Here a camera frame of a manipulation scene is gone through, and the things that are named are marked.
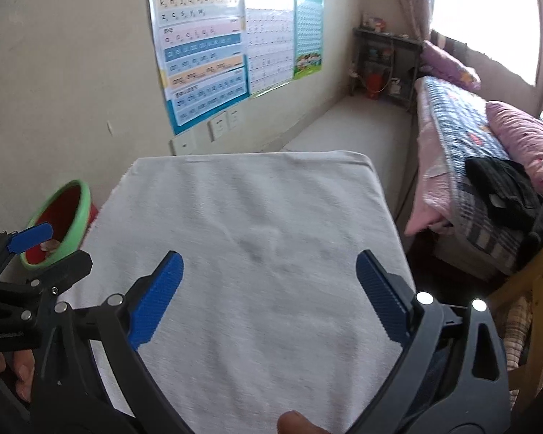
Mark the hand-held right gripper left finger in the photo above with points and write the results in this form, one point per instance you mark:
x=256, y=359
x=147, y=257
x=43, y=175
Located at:
x=158, y=298

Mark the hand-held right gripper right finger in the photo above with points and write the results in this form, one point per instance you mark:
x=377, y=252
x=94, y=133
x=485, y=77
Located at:
x=380, y=294

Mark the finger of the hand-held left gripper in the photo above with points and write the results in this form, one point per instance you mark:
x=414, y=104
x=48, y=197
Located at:
x=29, y=237
x=68, y=266

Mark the red bin with green rim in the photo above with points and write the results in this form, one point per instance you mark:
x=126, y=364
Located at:
x=68, y=208

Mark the person's left hand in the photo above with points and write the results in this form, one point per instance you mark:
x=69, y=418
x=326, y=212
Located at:
x=22, y=370

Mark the person's right hand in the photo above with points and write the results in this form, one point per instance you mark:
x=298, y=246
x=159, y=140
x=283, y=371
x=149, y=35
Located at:
x=301, y=424

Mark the white towel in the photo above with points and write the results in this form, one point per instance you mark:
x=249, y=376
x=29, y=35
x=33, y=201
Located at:
x=262, y=244

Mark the pink bed sheet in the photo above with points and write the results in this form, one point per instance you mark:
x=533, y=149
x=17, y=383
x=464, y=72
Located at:
x=427, y=176

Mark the checked chair cushion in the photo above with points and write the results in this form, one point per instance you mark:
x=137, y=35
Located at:
x=520, y=330

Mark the wooden chair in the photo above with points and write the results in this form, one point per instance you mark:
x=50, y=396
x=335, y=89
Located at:
x=531, y=280

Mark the black cloth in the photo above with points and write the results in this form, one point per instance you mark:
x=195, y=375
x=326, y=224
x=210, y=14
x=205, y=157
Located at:
x=502, y=190

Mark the bed with plaid quilt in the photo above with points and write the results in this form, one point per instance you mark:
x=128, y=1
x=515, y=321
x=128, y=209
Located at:
x=452, y=122

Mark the white small container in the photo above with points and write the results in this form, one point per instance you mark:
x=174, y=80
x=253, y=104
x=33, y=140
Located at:
x=394, y=87

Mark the red bucket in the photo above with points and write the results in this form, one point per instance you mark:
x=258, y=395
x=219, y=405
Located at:
x=375, y=86

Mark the pink flowered quilt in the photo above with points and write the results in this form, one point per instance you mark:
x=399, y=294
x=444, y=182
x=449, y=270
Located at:
x=525, y=140

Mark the purple pillow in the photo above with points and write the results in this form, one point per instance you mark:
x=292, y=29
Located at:
x=450, y=65

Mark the dark metal shelf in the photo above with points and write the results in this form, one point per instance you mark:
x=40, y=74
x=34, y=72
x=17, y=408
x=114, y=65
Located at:
x=407, y=54

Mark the red white small box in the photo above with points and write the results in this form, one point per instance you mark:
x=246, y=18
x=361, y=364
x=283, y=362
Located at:
x=375, y=25

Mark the bright window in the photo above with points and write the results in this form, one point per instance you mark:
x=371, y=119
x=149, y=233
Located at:
x=484, y=18

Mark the small white wall socket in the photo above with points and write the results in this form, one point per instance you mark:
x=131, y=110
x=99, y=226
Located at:
x=183, y=143

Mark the colourful letter wall poster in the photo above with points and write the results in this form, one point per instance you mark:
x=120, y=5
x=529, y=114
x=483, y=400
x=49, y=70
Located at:
x=199, y=49

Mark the green blue wall poster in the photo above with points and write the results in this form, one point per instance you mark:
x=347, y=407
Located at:
x=308, y=31

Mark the white chart wall poster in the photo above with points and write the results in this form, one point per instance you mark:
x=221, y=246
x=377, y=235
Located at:
x=269, y=36

